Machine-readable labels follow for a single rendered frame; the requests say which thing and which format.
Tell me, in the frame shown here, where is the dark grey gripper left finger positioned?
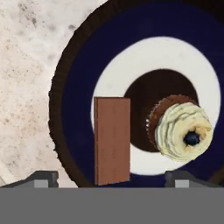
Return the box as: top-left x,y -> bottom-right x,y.
1,170 -> 60,189

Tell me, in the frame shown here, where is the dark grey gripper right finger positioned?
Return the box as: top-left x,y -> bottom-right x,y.
164,170 -> 223,189

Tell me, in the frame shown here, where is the cream frosted cupcake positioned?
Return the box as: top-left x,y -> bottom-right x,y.
145,94 -> 214,163

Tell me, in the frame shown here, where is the brown chocolate bar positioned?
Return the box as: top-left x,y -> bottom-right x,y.
93,96 -> 131,186

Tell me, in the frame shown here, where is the blue and white plate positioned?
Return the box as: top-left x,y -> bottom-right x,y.
47,0 -> 224,188

